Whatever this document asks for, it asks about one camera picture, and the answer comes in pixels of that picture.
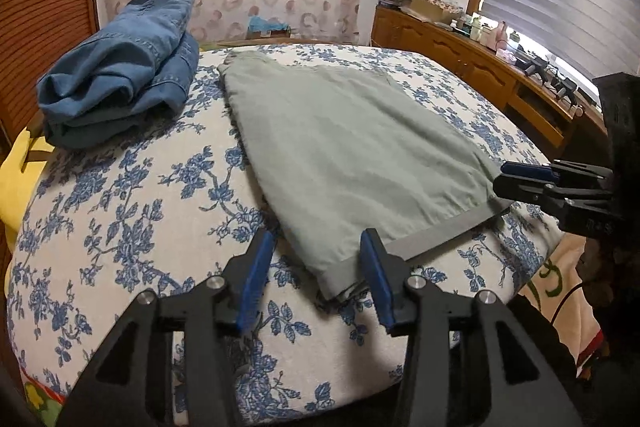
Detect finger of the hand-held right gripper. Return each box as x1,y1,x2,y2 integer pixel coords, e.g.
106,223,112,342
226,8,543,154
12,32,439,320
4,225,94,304
492,174,571,214
500,160,608,182

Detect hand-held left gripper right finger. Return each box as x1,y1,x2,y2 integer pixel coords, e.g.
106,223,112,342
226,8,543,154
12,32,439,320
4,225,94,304
360,227,583,427

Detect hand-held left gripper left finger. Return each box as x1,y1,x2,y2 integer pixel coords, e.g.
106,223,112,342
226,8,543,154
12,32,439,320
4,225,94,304
55,227,278,427

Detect grey-green pants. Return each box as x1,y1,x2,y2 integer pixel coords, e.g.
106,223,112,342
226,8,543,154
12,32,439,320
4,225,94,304
217,49,516,303

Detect black device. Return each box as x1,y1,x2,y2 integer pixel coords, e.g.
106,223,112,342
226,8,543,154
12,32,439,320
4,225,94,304
520,57,551,81
550,77,582,104

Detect colourful floral blanket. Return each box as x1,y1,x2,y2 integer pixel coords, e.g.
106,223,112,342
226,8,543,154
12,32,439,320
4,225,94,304
22,227,608,420

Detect blue floral white bedsheet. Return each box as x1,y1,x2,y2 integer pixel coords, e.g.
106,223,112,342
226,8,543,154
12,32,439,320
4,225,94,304
5,43,563,427

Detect wooden side cabinet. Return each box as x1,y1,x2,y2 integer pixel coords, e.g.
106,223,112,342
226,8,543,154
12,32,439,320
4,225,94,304
371,4,611,162

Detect cardboard box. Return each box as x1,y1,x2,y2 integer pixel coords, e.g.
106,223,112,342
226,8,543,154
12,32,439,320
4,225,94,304
400,0,463,24

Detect folded blue jeans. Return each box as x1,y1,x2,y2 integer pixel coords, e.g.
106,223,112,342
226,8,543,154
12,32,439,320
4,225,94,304
36,0,201,151

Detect teal cloth bundle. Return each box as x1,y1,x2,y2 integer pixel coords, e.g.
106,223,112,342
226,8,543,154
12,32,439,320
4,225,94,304
247,16,292,35

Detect yellow cloth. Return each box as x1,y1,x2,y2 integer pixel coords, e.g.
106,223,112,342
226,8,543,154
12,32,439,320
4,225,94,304
0,127,58,248

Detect red cable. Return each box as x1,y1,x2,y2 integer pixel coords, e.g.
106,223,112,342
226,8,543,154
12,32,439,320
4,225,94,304
550,278,603,329

